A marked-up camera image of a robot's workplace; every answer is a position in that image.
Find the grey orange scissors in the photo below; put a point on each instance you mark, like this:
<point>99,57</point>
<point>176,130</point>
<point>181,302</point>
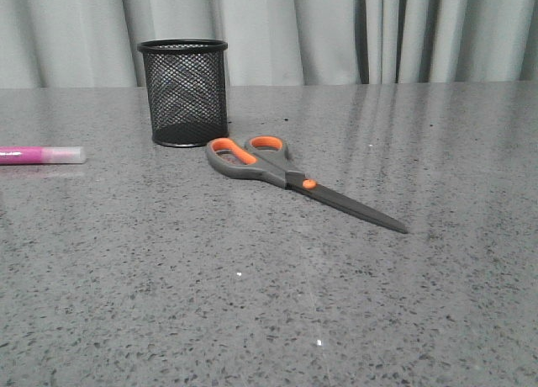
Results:
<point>265,158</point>

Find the pink highlighter pen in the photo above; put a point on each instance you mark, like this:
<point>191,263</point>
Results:
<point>31,155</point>

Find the black mesh pen cup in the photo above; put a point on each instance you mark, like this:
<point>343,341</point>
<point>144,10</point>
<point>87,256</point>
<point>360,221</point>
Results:
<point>186,90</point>

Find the grey curtain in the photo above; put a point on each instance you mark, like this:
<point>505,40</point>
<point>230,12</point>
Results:
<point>92,43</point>

